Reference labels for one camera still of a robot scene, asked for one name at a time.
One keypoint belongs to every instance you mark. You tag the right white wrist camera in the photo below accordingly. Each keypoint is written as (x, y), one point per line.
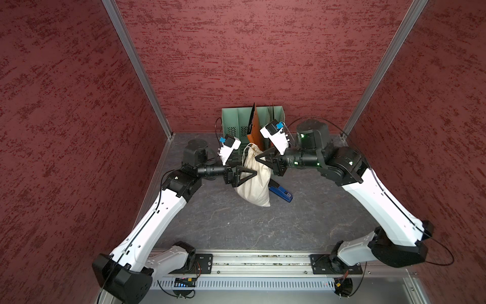
(274, 131)

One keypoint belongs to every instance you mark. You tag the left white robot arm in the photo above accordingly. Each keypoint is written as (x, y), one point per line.
(127, 272)

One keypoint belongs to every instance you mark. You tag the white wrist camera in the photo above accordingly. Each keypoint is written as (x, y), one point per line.
(274, 131)
(227, 145)

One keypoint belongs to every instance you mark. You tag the right aluminium corner post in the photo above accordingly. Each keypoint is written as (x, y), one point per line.
(412, 15)

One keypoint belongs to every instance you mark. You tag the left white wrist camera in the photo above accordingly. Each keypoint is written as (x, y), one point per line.
(227, 145)

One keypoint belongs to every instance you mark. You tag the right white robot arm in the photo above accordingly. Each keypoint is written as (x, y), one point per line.
(398, 241)

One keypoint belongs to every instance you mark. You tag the beige cloth soil bag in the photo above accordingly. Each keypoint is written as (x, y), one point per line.
(255, 190)

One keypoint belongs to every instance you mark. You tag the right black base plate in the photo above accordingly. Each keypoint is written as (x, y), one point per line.
(324, 264)

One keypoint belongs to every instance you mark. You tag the green file organizer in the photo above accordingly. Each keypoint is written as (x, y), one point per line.
(235, 121)

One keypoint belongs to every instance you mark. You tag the orange folder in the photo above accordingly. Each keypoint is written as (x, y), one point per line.
(253, 131)

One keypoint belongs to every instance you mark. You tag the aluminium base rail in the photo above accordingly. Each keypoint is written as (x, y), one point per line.
(241, 274)

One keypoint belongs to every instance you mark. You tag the aluminium corner post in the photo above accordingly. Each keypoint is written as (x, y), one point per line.
(412, 15)
(129, 47)

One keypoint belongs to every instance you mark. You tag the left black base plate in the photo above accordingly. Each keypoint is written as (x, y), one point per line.
(200, 263)

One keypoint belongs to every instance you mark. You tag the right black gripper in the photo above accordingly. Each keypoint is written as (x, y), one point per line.
(278, 163)

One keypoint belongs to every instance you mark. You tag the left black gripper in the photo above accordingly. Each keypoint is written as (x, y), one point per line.
(233, 178)

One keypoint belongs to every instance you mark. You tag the blue black stapler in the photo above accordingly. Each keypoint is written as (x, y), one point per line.
(278, 190)

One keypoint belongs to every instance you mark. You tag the left aluminium corner post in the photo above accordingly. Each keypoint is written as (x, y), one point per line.
(129, 47)

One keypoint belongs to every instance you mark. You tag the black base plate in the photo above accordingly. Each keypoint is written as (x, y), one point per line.
(324, 264)
(200, 263)

